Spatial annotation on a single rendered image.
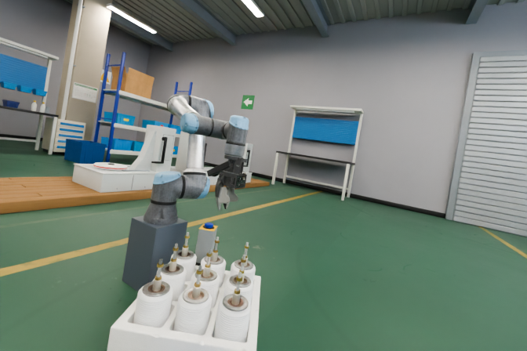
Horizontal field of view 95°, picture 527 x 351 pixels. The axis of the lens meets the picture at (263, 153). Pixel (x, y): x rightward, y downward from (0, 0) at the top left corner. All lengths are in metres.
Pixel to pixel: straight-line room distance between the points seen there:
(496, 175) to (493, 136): 0.66
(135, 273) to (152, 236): 0.21
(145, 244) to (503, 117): 5.65
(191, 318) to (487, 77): 5.79
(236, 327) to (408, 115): 5.35
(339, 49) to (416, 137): 2.61
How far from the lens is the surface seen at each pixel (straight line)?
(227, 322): 0.81
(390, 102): 5.84
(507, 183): 5.78
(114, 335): 0.89
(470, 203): 5.68
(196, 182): 1.24
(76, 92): 6.99
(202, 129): 0.95
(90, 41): 7.27
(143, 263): 1.28
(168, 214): 1.23
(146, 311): 0.86
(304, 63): 6.56
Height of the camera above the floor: 0.70
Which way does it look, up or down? 1 degrees down
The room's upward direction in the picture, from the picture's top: 9 degrees clockwise
